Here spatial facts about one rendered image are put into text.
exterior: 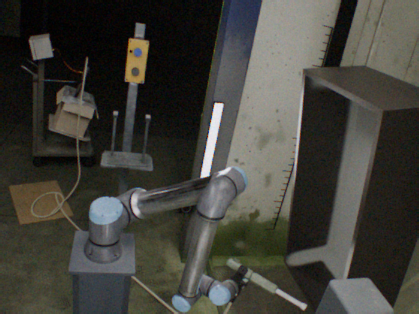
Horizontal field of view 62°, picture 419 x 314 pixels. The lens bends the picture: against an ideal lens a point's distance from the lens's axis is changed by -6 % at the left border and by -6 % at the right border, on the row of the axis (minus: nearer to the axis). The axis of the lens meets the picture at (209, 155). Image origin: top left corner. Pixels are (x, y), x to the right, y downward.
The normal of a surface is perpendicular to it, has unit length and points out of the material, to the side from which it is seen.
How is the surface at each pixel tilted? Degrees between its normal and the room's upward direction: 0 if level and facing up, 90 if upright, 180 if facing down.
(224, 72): 90
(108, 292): 90
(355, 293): 0
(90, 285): 90
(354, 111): 90
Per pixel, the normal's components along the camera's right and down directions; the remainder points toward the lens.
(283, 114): 0.19, 0.43
